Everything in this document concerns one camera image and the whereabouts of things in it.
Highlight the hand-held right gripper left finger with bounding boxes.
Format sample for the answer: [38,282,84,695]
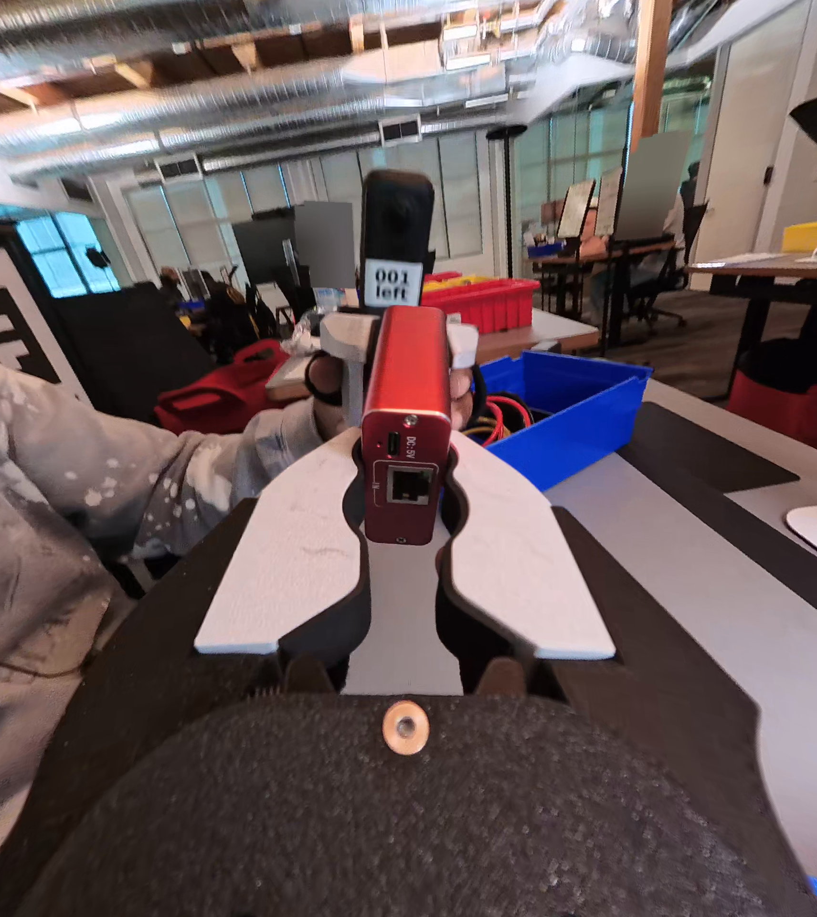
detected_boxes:
[192,427,373,656]

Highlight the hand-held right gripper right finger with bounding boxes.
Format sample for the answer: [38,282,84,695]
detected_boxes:
[437,429,618,661]

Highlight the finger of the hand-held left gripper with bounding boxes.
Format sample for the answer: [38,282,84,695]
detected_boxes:
[446,324,481,371]
[318,310,382,364]

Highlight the red ethernet switch box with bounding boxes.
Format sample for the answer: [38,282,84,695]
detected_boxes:
[360,305,454,547]

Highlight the black ethernet cable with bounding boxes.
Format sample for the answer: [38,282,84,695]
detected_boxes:
[478,389,547,431]

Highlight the red ethernet cable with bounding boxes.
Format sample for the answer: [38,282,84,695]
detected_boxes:
[483,396,532,444]

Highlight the person's left forearm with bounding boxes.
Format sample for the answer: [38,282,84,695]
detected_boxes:
[0,347,328,885]

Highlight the person's left hand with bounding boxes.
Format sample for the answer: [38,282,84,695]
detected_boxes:
[306,351,478,439]

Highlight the red plastic bin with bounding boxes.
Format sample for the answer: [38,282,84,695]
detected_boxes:
[727,339,817,457]
[419,274,542,335]

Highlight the black monitor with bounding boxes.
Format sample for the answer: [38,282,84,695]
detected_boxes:
[231,206,299,288]

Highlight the red bag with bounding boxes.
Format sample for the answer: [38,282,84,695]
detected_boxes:
[154,338,292,436]

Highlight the wooden background desk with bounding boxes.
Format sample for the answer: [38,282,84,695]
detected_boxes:
[688,252,817,402]

